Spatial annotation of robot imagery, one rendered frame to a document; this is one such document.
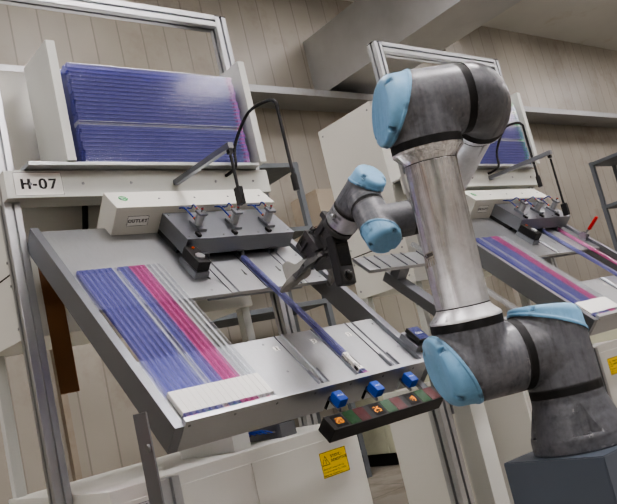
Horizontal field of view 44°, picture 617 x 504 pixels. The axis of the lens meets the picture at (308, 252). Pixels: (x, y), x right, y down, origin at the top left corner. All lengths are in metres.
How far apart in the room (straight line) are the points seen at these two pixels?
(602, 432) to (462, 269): 0.32
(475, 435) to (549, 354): 0.87
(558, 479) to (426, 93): 0.62
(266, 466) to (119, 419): 3.33
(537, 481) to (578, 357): 0.20
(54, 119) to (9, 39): 3.71
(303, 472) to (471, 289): 0.89
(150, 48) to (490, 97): 5.05
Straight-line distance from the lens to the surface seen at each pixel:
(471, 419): 2.07
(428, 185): 1.20
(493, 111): 1.26
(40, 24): 5.85
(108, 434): 5.12
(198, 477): 1.78
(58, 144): 1.99
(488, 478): 2.09
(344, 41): 6.72
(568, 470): 1.23
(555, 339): 1.24
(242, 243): 1.99
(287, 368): 1.63
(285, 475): 1.91
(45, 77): 2.06
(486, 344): 1.19
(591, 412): 1.25
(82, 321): 1.67
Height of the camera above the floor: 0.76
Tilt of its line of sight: 9 degrees up
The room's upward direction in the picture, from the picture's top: 13 degrees counter-clockwise
